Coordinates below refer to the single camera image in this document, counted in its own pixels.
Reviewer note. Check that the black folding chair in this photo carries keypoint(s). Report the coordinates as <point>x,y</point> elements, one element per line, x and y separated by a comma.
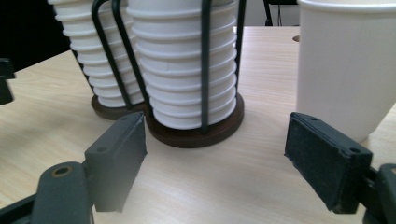
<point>272,12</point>

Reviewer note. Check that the black round table grommet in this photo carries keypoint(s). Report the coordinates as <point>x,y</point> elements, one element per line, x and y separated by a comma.
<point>296,38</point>

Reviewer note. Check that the single white paper cup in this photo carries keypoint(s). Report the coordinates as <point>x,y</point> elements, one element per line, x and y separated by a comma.
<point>345,68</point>

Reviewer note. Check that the stack of white paper cups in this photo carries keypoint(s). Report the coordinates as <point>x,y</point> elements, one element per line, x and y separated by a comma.
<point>183,77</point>
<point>99,62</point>

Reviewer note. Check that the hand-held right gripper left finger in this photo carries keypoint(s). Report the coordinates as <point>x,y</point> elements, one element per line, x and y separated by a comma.
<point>116,161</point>

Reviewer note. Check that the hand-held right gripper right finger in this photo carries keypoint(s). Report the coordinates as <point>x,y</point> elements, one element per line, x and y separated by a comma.
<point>327,161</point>

